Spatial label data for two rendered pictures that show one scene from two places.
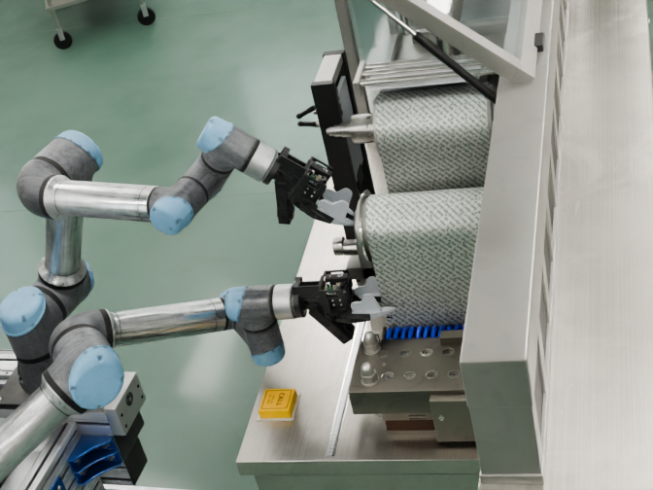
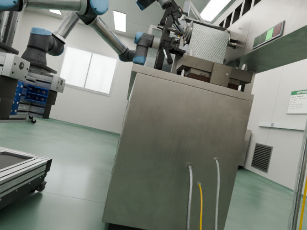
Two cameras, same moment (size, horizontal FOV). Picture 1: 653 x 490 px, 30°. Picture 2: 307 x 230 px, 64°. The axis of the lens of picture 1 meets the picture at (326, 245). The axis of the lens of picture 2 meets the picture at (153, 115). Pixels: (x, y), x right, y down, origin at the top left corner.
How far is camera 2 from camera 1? 2.21 m
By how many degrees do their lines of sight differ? 42
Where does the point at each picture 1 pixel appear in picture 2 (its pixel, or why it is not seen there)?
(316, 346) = not seen: hidden behind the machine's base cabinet
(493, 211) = not seen: outside the picture
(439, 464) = (212, 86)
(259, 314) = (148, 39)
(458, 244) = (219, 39)
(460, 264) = (217, 47)
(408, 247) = (204, 35)
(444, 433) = (214, 79)
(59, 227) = (72, 13)
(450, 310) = not seen: hidden behind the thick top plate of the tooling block
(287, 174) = (171, 7)
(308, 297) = (165, 41)
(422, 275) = (204, 47)
